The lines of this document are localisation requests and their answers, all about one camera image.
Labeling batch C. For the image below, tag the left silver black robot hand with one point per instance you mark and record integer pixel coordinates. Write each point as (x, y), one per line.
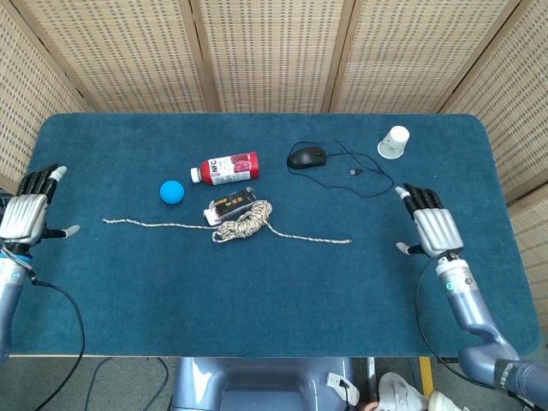
(23, 214)

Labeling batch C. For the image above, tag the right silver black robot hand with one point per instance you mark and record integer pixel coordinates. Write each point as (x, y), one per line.
(436, 231)

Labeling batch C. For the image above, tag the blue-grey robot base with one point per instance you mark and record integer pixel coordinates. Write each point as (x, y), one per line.
(257, 381)

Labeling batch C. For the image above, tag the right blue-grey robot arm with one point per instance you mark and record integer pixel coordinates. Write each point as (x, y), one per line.
(471, 308)

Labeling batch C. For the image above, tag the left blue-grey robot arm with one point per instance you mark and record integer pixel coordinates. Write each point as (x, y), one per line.
(8, 291)

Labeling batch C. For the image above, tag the white floral paper cup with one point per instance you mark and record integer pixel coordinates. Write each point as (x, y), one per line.
(394, 143)

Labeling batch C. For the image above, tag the blue foam ball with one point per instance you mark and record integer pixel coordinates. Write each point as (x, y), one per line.
(172, 192)

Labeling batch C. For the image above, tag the white sneaker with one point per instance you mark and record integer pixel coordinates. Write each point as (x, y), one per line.
(445, 402)
(400, 391)

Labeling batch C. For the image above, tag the blue felt table mat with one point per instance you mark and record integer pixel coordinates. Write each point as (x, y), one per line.
(214, 299)

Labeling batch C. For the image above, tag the red juice bottle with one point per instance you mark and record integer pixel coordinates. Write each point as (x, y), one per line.
(231, 169)

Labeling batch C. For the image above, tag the woven bamboo folding screen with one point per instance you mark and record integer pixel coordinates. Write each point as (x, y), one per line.
(274, 51)

